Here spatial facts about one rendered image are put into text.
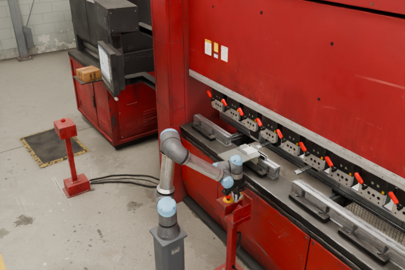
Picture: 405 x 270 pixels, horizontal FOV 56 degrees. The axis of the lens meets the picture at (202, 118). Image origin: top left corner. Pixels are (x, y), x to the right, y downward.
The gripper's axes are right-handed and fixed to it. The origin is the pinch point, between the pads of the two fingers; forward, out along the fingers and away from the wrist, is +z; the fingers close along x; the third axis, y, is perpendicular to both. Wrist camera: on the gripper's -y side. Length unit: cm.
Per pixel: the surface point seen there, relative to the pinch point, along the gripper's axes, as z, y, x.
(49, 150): 77, -65, 287
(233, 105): -42, 38, 46
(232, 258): 56, -2, 2
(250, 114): -43, 38, 27
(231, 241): 38.1, -2.7, 2.4
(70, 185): 66, -70, 185
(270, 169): -8.3, 35.5, 2.7
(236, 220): 12.1, -3.2, -4.8
